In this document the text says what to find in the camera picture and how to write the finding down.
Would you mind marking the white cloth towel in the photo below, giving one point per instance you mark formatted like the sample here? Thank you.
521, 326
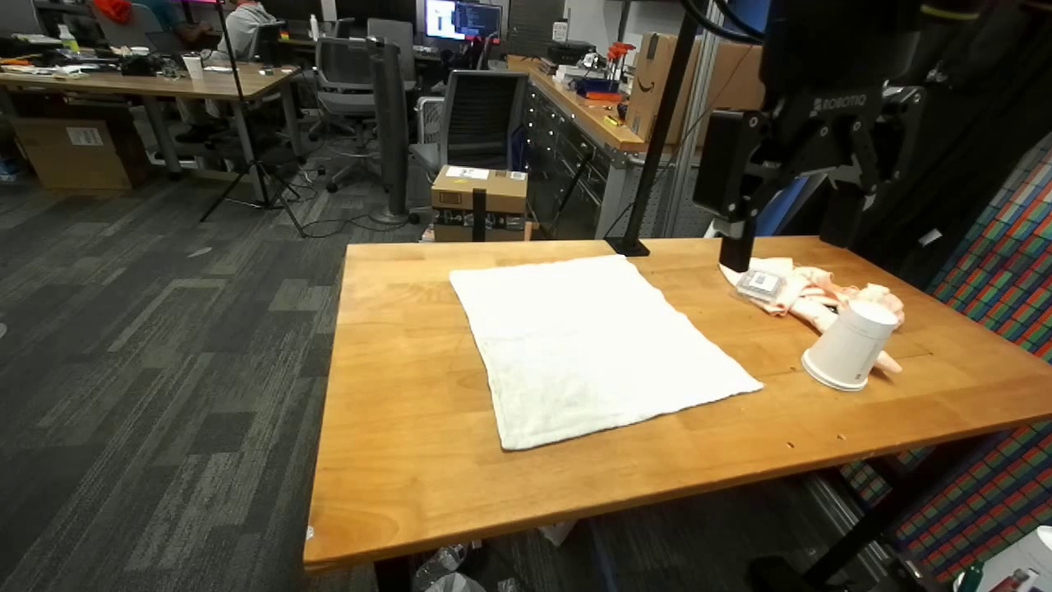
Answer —
584, 346

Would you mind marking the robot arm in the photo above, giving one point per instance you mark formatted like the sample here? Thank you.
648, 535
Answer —
920, 101

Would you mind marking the grey drawer cabinet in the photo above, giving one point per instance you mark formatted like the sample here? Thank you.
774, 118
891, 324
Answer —
584, 169

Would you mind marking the clear packet with label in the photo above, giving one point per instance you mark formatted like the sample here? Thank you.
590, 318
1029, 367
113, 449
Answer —
760, 284

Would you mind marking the pink garment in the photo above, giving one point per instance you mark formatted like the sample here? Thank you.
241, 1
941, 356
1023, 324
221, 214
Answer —
812, 296

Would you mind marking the black office chair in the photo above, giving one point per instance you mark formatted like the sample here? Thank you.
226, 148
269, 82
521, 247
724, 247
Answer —
343, 76

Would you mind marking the computer monitor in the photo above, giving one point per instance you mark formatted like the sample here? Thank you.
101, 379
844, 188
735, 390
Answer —
463, 19

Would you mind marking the large cardboard box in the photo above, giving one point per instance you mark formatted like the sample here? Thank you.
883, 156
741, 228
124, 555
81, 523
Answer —
735, 82

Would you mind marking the white paper cup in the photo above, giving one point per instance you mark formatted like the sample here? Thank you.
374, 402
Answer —
850, 346

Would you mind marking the wooden office desk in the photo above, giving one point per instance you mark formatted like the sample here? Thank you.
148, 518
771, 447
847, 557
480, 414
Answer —
241, 88

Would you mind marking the black camera stand pole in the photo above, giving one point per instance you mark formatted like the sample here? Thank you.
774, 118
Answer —
628, 240

